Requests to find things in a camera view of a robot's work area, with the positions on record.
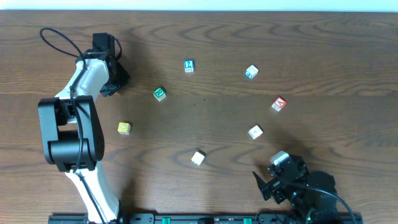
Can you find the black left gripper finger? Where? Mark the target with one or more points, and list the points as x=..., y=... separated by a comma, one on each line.
x=108, y=90
x=123, y=76

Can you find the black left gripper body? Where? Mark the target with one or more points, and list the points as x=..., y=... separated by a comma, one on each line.
x=115, y=81

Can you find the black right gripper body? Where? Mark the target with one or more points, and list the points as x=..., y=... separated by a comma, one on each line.
x=273, y=183

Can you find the blue number 2 block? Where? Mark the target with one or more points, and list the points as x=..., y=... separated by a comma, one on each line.
x=189, y=66

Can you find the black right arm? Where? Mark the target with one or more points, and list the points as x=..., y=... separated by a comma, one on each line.
x=311, y=194

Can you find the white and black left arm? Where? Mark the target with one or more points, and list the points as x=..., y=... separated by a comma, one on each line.
x=71, y=132

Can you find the green letter R block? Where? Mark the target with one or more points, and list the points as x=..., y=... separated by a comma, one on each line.
x=159, y=93

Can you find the yellow letter block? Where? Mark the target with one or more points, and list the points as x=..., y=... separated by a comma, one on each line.
x=124, y=128

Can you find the white block orange letter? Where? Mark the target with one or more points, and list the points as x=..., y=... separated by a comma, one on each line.
x=255, y=132

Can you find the plain white wooden block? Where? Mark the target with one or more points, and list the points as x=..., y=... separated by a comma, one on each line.
x=198, y=158

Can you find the red letter A block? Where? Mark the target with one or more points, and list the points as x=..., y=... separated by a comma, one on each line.
x=278, y=104

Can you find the white block blue side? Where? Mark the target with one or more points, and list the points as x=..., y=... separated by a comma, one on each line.
x=251, y=71

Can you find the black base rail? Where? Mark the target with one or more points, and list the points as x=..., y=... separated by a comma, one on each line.
x=148, y=218

